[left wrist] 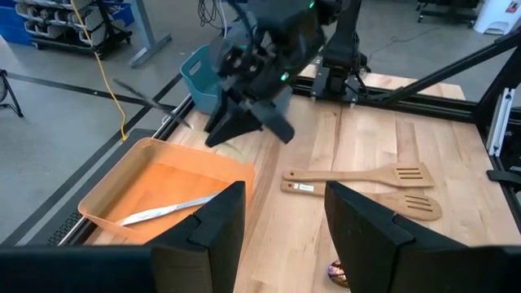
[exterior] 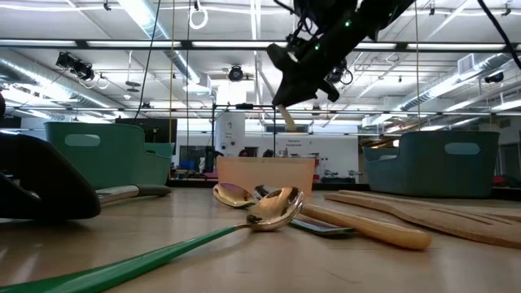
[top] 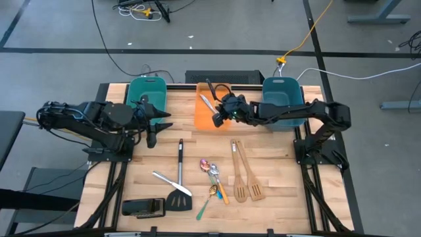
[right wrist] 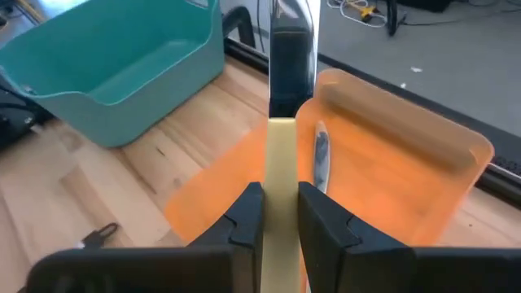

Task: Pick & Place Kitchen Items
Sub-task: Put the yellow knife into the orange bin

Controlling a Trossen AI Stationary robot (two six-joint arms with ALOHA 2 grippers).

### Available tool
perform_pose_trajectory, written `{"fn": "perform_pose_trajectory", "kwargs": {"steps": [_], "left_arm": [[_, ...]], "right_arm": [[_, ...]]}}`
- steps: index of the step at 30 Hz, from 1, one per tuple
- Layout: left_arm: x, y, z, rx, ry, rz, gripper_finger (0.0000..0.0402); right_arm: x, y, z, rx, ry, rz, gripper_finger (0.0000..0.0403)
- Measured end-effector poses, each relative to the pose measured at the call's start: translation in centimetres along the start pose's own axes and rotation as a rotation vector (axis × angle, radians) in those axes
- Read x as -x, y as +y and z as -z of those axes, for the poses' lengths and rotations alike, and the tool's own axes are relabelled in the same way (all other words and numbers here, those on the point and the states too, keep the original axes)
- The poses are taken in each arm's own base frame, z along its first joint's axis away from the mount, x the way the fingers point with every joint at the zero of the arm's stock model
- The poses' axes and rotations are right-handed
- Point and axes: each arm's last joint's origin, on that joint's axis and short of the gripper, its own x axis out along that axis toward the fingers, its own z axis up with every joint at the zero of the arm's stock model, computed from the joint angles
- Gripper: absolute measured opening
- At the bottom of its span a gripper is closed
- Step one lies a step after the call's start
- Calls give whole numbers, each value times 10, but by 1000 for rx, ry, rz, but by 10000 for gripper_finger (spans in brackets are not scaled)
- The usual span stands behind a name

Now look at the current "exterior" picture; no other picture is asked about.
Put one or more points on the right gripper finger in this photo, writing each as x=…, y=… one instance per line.
x=312, y=87
x=290, y=87

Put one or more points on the wooden slotted spatula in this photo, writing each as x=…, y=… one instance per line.
x=386, y=195
x=447, y=228

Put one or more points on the black slotted spatula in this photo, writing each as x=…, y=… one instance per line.
x=45, y=183

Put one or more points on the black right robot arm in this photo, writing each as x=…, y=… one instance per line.
x=378, y=12

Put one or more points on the person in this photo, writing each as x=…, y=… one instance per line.
x=243, y=153
x=267, y=153

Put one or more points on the orange plastic tray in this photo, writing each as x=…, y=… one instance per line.
x=264, y=175

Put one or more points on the black monitor screen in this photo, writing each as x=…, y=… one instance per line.
x=158, y=130

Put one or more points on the blue-grey plastic bin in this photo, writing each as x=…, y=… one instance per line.
x=431, y=171

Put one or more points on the green plastic bin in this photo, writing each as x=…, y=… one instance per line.
x=110, y=158

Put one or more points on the black spotlight cluster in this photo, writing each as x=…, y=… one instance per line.
x=75, y=65

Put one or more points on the black metal stand frame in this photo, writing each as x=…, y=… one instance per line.
x=244, y=106

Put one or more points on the black ceiling camera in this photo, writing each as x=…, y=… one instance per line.
x=235, y=73

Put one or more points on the black overhead frame beam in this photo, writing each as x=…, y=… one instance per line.
x=244, y=44

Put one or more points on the silver air duct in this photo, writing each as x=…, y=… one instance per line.
x=49, y=83
x=468, y=71

